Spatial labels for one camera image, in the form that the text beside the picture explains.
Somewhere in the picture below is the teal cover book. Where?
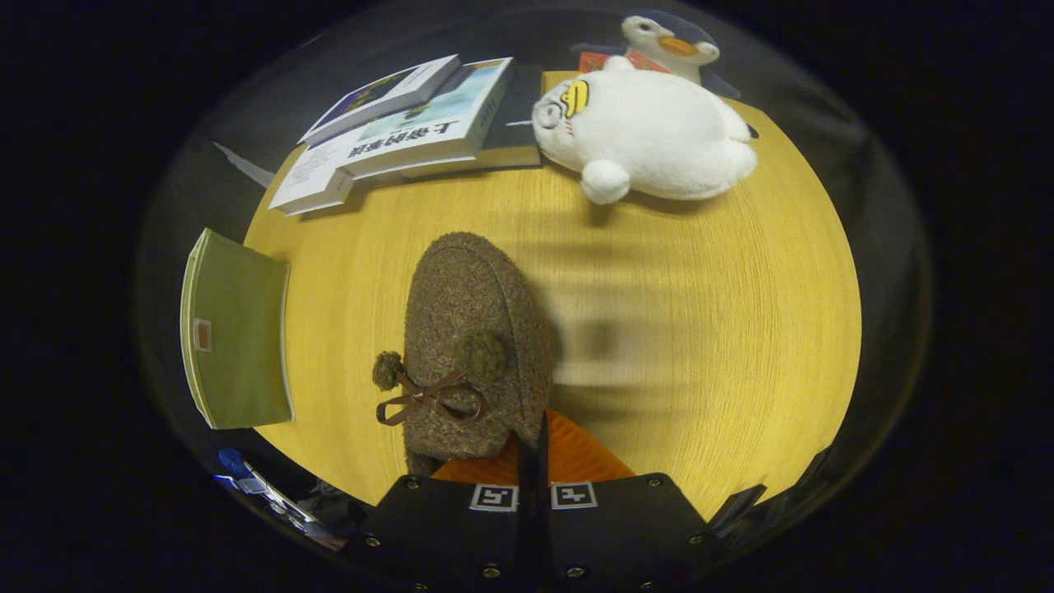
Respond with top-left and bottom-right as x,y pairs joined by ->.
338,57 -> 517,180

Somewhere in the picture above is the white plush toy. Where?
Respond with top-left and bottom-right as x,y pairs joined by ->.
531,70 -> 758,205

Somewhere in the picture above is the brown fuzzy shoe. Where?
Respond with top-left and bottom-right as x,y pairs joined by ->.
372,231 -> 557,477

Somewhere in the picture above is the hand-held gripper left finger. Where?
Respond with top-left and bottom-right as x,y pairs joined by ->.
350,428 -> 544,593

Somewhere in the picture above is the dark blue penguin plush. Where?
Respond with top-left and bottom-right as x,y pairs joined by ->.
571,10 -> 740,98

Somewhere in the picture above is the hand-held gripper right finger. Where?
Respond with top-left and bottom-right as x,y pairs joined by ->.
538,409 -> 730,593

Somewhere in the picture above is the pale green fabric storage box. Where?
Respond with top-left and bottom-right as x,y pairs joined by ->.
180,228 -> 295,431

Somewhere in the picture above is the blue photo cover book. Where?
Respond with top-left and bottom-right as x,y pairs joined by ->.
299,54 -> 464,147

